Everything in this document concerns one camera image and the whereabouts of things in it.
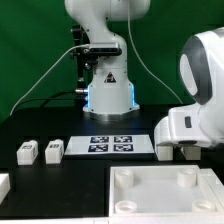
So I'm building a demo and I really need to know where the black cable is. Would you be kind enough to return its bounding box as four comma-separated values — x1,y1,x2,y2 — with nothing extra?
13,89,88,113

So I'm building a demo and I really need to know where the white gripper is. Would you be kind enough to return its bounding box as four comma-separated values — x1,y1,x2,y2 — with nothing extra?
154,106,212,147

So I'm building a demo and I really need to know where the white obstacle fence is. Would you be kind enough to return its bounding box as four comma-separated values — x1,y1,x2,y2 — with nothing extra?
0,173,10,204

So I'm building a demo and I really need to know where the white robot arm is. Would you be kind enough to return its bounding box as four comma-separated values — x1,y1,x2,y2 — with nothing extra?
64,0,224,147

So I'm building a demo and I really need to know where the black camera on stand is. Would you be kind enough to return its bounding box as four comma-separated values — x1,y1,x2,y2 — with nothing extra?
76,31,126,113

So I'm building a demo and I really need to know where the white cable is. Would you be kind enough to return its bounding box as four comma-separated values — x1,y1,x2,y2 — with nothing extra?
9,44,90,116

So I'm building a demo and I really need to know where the white square tabletop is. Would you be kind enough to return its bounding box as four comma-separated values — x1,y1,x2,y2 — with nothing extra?
109,165,224,221

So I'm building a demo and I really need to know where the white marker plate with tags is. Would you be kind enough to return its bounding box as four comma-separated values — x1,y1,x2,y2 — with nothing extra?
65,135,154,155

